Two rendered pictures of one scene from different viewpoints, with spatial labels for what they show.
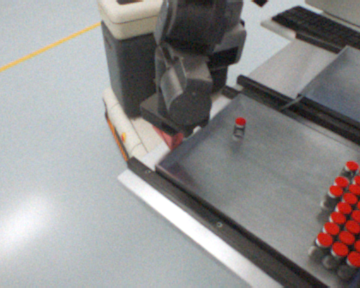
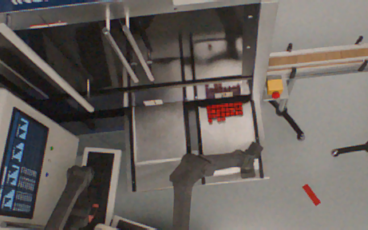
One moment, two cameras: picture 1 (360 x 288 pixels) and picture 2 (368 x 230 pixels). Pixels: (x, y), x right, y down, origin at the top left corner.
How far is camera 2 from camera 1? 1.74 m
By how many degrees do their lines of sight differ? 54
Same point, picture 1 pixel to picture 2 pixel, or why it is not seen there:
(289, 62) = (159, 179)
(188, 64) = (254, 148)
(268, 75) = not seen: hidden behind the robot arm
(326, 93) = (170, 152)
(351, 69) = (144, 154)
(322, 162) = (207, 132)
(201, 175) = not seen: hidden behind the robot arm
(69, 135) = not seen: outside the picture
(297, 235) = (239, 121)
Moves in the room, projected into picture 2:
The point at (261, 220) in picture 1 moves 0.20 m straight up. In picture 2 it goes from (243, 132) to (244, 120)
